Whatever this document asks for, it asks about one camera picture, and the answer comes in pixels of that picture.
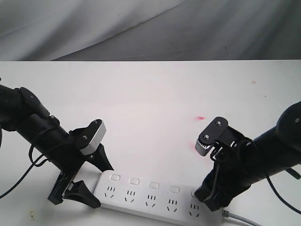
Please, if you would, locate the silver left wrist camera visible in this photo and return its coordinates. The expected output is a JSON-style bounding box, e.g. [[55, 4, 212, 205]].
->
[[76, 119, 106, 156]]

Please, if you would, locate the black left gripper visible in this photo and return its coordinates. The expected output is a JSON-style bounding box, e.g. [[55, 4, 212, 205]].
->
[[48, 128, 114, 209]]

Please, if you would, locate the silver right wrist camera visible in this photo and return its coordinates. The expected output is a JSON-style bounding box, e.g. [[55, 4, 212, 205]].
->
[[195, 117, 228, 156]]

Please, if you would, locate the grey power cable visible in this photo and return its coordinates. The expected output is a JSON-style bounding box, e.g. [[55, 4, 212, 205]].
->
[[221, 207, 263, 226]]

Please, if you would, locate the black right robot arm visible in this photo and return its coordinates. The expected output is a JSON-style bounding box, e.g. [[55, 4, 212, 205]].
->
[[194, 102, 301, 213]]

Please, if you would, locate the white five-socket power strip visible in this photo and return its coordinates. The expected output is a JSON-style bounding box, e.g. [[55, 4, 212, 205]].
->
[[94, 170, 222, 226]]

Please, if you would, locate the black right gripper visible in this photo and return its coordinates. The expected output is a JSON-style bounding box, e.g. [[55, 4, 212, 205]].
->
[[194, 141, 252, 211]]

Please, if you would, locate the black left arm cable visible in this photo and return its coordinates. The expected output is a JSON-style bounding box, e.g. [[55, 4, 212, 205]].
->
[[0, 130, 71, 198]]

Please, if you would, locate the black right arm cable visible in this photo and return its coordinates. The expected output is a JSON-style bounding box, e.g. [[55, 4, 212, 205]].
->
[[209, 138, 301, 212]]

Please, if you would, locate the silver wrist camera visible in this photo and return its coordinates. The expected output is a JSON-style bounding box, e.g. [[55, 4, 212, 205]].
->
[[76, 119, 106, 156], [195, 117, 228, 156]]

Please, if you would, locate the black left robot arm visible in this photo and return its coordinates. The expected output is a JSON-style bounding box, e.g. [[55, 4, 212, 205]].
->
[[0, 85, 113, 209]]

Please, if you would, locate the white backdrop cloth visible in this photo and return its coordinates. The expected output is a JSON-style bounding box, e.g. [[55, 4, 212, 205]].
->
[[0, 0, 301, 61]]

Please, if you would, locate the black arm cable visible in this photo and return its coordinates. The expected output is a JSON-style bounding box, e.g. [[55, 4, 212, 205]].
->
[[0, 130, 71, 198], [209, 138, 301, 212]]

